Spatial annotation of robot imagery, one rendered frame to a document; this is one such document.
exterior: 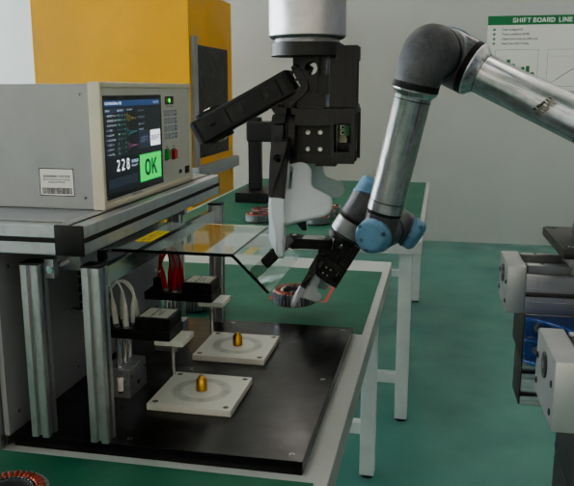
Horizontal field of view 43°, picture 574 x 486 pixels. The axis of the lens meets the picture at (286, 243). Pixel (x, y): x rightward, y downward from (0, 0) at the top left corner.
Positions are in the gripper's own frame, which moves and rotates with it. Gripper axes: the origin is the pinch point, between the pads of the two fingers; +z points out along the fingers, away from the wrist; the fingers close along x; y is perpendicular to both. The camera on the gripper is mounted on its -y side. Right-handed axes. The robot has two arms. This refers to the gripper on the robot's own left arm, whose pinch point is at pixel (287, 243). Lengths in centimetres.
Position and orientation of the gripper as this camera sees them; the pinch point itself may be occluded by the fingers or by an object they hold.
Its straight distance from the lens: 76.2
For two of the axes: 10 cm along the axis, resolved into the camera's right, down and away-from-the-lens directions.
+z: 0.0, 9.8, 2.0
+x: 1.8, -2.0, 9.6
